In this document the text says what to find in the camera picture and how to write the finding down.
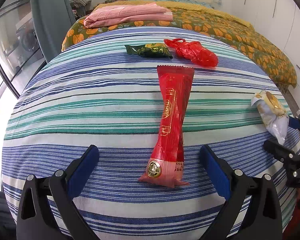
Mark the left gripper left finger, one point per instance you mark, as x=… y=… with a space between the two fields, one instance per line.
x=35 y=218

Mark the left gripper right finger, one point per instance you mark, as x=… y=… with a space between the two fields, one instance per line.
x=263 y=219

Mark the white pastry wrapper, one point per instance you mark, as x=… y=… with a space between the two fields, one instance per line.
x=273 y=114

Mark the long red snack wrapper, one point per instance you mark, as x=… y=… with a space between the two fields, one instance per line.
x=166 y=164

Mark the red plastic bag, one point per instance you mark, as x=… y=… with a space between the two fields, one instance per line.
x=193 y=51

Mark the dark green snack packet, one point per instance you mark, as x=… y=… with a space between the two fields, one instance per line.
x=150 y=50

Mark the white wardrobe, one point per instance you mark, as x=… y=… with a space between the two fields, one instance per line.
x=279 y=22

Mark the washing machine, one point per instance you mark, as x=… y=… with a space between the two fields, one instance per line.
x=26 y=41

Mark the orange floral green quilt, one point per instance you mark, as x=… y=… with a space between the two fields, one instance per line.
x=235 y=32

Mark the grey blue curtain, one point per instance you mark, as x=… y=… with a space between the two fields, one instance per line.
x=51 y=19

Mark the pink folded cloth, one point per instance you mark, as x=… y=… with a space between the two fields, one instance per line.
x=116 y=14

